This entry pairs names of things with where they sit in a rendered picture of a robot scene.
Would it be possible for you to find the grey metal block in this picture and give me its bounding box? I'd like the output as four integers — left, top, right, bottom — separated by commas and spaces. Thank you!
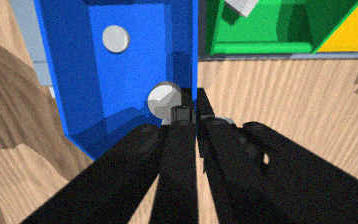
224, 0, 259, 17

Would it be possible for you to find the green bin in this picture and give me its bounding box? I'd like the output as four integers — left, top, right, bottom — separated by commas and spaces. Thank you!
206, 0, 358, 55

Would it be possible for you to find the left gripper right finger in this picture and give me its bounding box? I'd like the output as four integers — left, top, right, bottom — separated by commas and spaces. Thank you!
196, 87, 358, 224

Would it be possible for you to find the blue bin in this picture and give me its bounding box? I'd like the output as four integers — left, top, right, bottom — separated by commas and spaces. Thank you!
34, 0, 198, 161

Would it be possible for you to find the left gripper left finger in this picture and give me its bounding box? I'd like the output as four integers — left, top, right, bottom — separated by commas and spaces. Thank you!
19, 88, 199, 224

